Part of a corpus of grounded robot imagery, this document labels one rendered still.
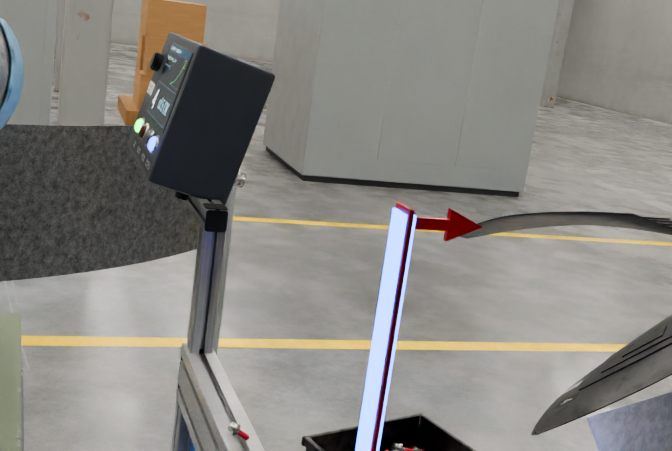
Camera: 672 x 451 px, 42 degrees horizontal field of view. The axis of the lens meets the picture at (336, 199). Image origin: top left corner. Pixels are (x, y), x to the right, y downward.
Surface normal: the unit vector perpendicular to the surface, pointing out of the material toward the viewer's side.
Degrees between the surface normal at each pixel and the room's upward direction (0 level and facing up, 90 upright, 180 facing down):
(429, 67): 90
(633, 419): 55
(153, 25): 90
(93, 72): 90
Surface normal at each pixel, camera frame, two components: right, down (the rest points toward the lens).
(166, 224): 0.83, 0.22
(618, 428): -0.39, -0.48
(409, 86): 0.30, 0.24
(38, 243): 0.68, 0.24
